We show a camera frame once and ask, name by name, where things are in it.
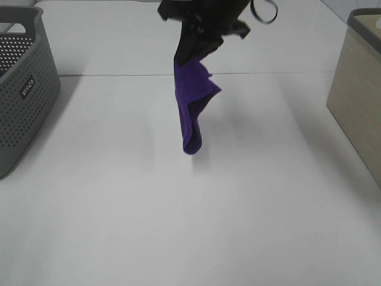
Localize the black cable loop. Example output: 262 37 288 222
250 0 279 24

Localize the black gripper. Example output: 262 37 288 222
158 1 250 65

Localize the purple towel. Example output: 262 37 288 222
174 57 221 155

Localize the grey perforated plastic basket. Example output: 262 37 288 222
1 5 61 177

